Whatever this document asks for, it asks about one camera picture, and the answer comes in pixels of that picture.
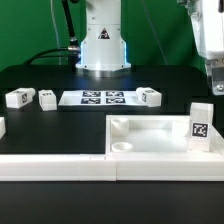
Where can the white marker base plate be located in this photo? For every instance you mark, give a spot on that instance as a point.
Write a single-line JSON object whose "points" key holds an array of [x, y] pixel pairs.
{"points": [[99, 98]]}

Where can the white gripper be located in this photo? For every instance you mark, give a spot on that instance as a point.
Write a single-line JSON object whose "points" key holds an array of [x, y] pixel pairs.
{"points": [[215, 76]]}

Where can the white square table top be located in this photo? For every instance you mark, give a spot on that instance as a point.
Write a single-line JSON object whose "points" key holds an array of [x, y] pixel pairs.
{"points": [[147, 134]]}

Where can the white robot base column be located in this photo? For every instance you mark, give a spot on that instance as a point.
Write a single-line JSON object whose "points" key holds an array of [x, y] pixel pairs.
{"points": [[103, 50]]}

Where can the white left fence piece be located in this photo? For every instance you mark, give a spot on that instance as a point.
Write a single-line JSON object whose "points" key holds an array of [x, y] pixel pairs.
{"points": [[2, 127]]}

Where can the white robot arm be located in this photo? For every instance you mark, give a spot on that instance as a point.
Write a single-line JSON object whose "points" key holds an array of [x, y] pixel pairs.
{"points": [[207, 19]]}

